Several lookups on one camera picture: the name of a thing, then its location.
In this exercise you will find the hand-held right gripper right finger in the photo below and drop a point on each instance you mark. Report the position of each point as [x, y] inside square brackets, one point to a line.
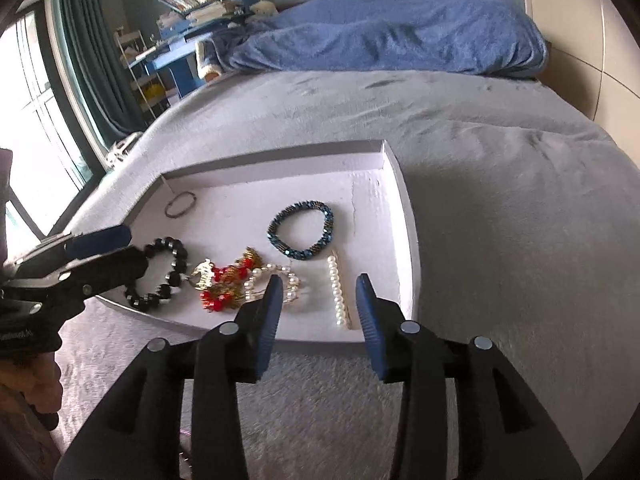
[372, 340]

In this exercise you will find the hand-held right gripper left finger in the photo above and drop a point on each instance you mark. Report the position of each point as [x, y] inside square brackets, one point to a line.
[267, 330]

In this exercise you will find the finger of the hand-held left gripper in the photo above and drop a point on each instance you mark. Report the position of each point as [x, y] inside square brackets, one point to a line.
[115, 270]
[100, 240]

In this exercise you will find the pearl hair clip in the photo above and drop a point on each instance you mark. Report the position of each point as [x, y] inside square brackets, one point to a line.
[336, 290]

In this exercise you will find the red beaded gold earrings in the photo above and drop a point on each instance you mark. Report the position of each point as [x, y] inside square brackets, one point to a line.
[220, 287]

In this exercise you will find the gold ornament charm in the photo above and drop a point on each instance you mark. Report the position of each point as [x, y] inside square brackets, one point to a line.
[204, 272]

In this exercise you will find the grey shallow cardboard box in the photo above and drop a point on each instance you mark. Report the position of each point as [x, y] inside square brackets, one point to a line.
[240, 210]

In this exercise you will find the person's left hand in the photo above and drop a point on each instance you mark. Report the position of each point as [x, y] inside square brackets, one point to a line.
[30, 380]

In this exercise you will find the window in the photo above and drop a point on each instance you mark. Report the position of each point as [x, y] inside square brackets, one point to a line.
[35, 110]

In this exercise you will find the white shelf rack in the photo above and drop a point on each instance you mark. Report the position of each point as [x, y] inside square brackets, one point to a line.
[142, 80]

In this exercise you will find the grey plush bed cover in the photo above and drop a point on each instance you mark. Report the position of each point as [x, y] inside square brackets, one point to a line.
[500, 210]

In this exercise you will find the teal curtain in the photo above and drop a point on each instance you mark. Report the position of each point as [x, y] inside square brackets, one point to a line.
[95, 50]

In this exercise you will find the blue desk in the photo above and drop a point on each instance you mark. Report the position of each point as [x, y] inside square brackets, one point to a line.
[170, 60]

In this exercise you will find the white fleece lined cloth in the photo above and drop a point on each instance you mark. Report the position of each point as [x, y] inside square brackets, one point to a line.
[207, 62]

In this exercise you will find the stack of papers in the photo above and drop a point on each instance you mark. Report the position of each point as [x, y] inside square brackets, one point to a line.
[200, 15]

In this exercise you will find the white plush toy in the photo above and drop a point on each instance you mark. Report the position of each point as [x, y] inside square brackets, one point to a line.
[262, 8]

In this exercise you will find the blue blanket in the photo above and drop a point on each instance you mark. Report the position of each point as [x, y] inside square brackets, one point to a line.
[375, 35]

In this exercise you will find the beige wardrobe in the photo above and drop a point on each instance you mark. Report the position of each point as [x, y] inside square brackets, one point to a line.
[590, 35]

